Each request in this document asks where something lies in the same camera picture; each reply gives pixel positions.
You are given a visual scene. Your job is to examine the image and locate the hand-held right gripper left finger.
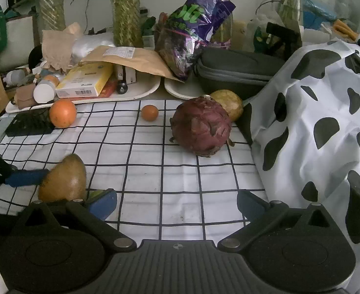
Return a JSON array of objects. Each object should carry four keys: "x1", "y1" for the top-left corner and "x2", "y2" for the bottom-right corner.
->
[{"x1": 15, "y1": 189, "x2": 137, "y2": 249}]

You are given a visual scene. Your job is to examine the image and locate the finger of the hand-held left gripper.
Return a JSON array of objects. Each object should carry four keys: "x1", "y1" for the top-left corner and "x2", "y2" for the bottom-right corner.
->
[{"x1": 0, "y1": 155, "x2": 50, "y2": 191}]

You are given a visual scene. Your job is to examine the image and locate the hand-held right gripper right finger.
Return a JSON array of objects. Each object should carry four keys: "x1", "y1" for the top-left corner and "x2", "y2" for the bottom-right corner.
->
[{"x1": 217, "y1": 190, "x2": 345, "y2": 249}]

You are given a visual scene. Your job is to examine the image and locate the large orange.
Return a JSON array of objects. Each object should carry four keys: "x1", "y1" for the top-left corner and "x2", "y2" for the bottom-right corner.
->
[{"x1": 49, "y1": 98, "x2": 78, "y2": 128}]

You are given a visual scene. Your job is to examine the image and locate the red dragon fruit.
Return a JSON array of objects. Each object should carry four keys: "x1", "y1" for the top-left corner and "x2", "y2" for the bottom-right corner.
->
[{"x1": 169, "y1": 96, "x2": 234, "y2": 158}]

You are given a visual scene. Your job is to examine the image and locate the small reddish orange fruit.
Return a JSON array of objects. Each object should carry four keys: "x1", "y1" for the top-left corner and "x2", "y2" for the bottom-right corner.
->
[{"x1": 141, "y1": 105, "x2": 159, "y2": 121}]

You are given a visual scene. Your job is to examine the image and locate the black remote keypad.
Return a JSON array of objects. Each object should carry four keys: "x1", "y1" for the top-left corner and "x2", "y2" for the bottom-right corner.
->
[{"x1": 5, "y1": 110, "x2": 55, "y2": 137}]

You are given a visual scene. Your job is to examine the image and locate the black checked white tablecloth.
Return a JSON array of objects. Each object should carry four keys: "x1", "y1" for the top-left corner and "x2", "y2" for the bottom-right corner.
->
[{"x1": 0, "y1": 99, "x2": 270, "y2": 242}]

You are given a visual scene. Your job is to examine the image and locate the white round jar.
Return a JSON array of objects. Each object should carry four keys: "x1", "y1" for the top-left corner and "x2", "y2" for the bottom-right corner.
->
[{"x1": 33, "y1": 80, "x2": 56, "y2": 104}]

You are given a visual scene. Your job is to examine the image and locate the small white bottle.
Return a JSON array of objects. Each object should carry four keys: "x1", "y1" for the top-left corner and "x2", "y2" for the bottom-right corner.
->
[{"x1": 3, "y1": 70, "x2": 26, "y2": 86}]

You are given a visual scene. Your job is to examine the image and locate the yellow-brown round fruit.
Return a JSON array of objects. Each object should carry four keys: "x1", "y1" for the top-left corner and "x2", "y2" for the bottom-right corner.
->
[{"x1": 210, "y1": 89, "x2": 244, "y2": 122}]

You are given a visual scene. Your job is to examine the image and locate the yellow cardboard box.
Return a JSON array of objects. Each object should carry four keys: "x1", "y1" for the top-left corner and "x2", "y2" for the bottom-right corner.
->
[{"x1": 55, "y1": 62, "x2": 114, "y2": 98}]

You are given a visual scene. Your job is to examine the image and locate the white oblong tray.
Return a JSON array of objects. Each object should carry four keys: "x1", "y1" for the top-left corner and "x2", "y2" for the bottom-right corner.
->
[{"x1": 5, "y1": 73, "x2": 161, "y2": 113}]

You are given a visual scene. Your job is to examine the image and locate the black round object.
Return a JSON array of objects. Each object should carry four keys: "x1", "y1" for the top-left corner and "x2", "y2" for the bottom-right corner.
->
[{"x1": 28, "y1": 45, "x2": 43, "y2": 67}]

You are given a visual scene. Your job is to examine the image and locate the cow print blanket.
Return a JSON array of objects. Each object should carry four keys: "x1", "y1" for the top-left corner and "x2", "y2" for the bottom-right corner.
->
[{"x1": 244, "y1": 38, "x2": 360, "y2": 282}]

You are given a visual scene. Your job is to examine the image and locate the white oval dish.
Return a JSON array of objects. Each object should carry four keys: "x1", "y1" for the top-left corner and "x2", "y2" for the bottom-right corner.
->
[{"x1": 164, "y1": 78, "x2": 211, "y2": 100}]

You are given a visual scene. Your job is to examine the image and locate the black zip case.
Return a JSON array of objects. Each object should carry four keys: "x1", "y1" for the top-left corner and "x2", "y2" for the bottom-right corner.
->
[{"x1": 197, "y1": 47, "x2": 286, "y2": 100}]

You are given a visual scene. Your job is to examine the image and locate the white board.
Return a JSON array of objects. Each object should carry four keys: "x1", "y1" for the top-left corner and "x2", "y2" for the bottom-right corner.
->
[{"x1": 0, "y1": 15, "x2": 35, "y2": 72}]

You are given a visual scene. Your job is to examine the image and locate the crumpled brown paper bag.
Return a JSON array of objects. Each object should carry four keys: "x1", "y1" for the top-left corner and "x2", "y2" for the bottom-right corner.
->
[{"x1": 42, "y1": 23, "x2": 84, "y2": 69}]

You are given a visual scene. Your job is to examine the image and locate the brown paper envelope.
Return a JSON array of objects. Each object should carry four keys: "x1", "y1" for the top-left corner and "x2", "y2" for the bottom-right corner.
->
[{"x1": 80, "y1": 45, "x2": 185, "y2": 83}]

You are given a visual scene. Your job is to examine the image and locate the white plastic bag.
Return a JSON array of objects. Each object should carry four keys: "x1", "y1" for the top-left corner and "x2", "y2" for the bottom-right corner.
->
[{"x1": 71, "y1": 32, "x2": 116, "y2": 59}]

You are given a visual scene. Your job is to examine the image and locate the black stand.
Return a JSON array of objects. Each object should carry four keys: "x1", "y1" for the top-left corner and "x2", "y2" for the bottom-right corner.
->
[{"x1": 266, "y1": 23, "x2": 303, "y2": 60}]

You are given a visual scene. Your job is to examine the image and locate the glass vase with palm plant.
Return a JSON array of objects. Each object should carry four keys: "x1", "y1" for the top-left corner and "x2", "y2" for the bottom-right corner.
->
[{"x1": 1, "y1": 0, "x2": 85, "y2": 32}]

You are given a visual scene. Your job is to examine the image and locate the purple snack bag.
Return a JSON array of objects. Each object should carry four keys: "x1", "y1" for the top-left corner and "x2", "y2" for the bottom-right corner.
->
[{"x1": 155, "y1": 0, "x2": 237, "y2": 82}]

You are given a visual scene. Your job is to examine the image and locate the glass vase with bamboo stalks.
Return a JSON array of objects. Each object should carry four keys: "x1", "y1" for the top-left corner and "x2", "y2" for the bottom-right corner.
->
[{"x1": 106, "y1": 0, "x2": 144, "y2": 48}]

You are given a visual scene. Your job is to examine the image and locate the glass vase with green stems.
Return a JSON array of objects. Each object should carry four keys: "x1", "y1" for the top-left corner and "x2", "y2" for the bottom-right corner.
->
[{"x1": 276, "y1": 0, "x2": 325, "y2": 34}]

